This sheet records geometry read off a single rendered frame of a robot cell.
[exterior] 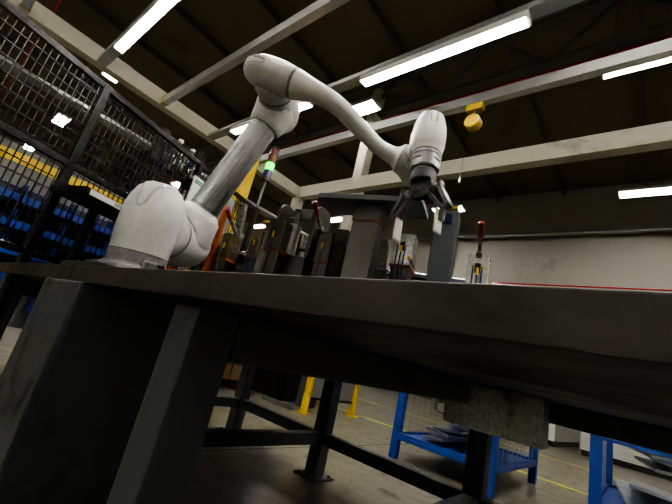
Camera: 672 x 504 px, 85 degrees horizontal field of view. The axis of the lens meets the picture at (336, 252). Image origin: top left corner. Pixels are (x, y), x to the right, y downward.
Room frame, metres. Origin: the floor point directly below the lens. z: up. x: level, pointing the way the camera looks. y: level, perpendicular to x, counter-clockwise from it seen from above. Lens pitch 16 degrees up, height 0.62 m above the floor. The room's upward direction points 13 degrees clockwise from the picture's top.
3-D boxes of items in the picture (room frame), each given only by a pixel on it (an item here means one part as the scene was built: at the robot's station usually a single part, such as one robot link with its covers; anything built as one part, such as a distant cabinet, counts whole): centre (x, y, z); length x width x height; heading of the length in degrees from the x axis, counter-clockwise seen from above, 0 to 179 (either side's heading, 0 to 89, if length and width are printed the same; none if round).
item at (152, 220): (1.04, 0.54, 0.89); 0.18 x 0.16 x 0.22; 175
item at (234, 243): (1.62, 0.48, 0.87); 0.10 x 0.07 x 0.35; 155
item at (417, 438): (3.39, -1.48, 0.48); 1.20 x 0.80 x 0.95; 136
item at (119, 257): (1.02, 0.52, 0.75); 0.22 x 0.18 x 0.06; 53
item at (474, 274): (1.18, -0.48, 0.88); 0.12 x 0.07 x 0.36; 155
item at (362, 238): (1.19, -0.09, 0.92); 0.10 x 0.08 x 0.45; 65
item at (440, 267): (1.08, -0.32, 0.92); 0.08 x 0.08 x 0.44; 65
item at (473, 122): (3.02, -1.00, 2.85); 0.16 x 0.10 x 0.85; 48
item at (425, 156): (0.98, -0.20, 1.24); 0.09 x 0.09 x 0.06
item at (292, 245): (1.45, 0.16, 0.95); 0.18 x 0.13 x 0.49; 65
